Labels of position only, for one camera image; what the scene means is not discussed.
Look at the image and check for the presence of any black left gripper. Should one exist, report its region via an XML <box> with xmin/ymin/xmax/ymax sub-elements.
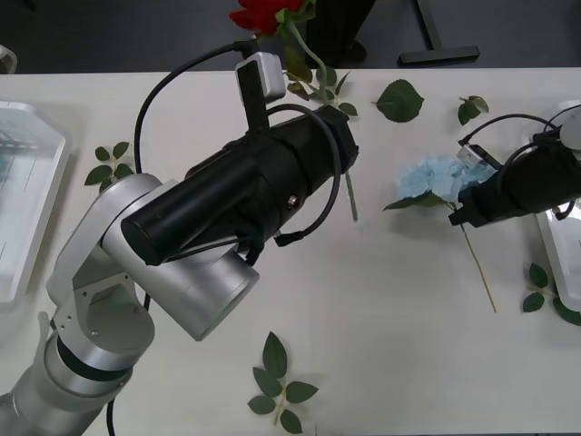
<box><xmin>251</xmin><ymin>106</ymin><xmax>363</xmax><ymax>233</ymax></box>

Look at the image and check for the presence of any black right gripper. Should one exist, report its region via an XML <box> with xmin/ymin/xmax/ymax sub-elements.
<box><xmin>448</xmin><ymin>173</ymin><xmax>515</xmax><ymax>228</ymax></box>

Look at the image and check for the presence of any pale blue flower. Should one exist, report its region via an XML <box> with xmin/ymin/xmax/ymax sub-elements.
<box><xmin>383</xmin><ymin>154</ymin><xmax>498</xmax><ymax>313</ymax></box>

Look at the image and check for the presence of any red rose with green stem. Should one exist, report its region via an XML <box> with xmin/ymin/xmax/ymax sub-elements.
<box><xmin>229</xmin><ymin>0</ymin><xmax>359</xmax><ymax>223</ymax></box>

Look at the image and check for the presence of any loose green leaf twig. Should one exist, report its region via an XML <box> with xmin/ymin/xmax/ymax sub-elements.
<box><xmin>521</xmin><ymin>262</ymin><xmax>581</xmax><ymax>327</ymax></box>
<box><xmin>84</xmin><ymin>141</ymin><xmax>136</xmax><ymax>188</ymax></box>
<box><xmin>312</xmin><ymin>65</ymin><xmax>359</xmax><ymax>117</ymax></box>
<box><xmin>247</xmin><ymin>331</ymin><xmax>320</xmax><ymax>433</ymax></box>

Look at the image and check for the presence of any large loose green leaf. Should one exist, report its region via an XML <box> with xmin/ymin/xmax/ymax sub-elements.
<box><xmin>371</xmin><ymin>79</ymin><xmax>426</xmax><ymax>124</ymax></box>

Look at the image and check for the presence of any small curled green leaf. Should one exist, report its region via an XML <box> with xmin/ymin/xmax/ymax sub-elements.
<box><xmin>457</xmin><ymin>94</ymin><xmax>490</xmax><ymax>127</ymax></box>

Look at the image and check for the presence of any shallow white box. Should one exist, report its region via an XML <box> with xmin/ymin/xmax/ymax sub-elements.
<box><xmin>535</xmin><ymin>102</ymin><xmax>581</xmax><ymax>312</ymax></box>
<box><xmin>0</xmin><ymin>100</ymin><xmax>74</xmax><ymax>314</ymax></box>

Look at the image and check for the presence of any person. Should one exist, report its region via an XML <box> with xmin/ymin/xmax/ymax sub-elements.
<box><xmin>307</xmin><ymin>0</ymin><xmax>378</xmax><ymax>67</ymax></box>

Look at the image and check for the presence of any black table base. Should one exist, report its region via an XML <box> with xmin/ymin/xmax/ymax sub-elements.
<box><xmin>398</xmin><ymin>0</ymin><xmax>481</xmax><ymax>67</ymax></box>

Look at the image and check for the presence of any pale grey right wrist camera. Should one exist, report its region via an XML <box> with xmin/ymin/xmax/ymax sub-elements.
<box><xmin>456</xmin><ymin>144</ymin><xmax>498</xmax><ymax>173</ymax></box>

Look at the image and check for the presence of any pale grey wrist camera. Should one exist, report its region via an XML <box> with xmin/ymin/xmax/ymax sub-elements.
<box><xmin>234</xmin><ymin>51</ymin><xmax>288</xmax><ymax>136</ymax></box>
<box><xmin>456</xmin><ymin>144</ymin><xmax>498</xmax><ymax>173</ymax></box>

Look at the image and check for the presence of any pale grey left wrist camera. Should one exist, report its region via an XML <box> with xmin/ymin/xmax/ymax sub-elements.
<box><xmin>234</xmin><ymin>51</ymin><xmax>288</xmax><ymax>136</ymax></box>

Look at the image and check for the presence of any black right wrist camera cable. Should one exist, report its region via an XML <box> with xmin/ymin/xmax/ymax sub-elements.
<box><xmin>458</xmin><ymin>112</ymin><xmax>581</xmax><ymax>223</ymax></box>

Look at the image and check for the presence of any white chair frame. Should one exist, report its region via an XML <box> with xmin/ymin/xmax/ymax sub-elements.
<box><xmin>0</xmin><ymin>44</ymin><xmax>19</xmax><ymax>74</ymax></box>

